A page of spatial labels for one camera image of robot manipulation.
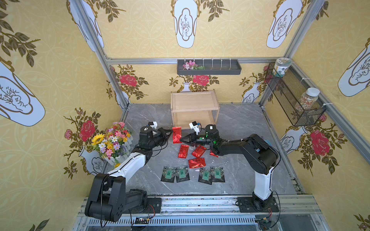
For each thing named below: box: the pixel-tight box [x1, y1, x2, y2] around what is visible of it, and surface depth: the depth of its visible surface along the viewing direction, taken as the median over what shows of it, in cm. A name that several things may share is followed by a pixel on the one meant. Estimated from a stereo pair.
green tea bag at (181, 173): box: [175, 165, 190, 183], surface depth 86 cm
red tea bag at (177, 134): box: [171, 126, 183, 144], surface depth 85 cm
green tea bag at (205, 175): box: [198, 166, 213, 186], surface depth 85 cm
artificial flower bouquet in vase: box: [90, 121, 134, 168], surface depth 81 cm
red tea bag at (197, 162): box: [188, 157, 206, 169], surface depth 90 cm
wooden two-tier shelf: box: [170, 89, 220, 129], surface depth 99 cm
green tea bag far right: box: [210, 166, 225, 183], surface depth 86 cm
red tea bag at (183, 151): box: [177, 143, 190, 159], surface depth 93 cm
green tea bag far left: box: [160, 166, 176, 183], surface depth 86 cm
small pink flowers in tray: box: [182, 60, 206, 70], surface depth 89 cm
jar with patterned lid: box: [272, 57, 292, 78], surface depth 87 cm
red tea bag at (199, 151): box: [191, 144, 207, 159], surface depth 94 cm
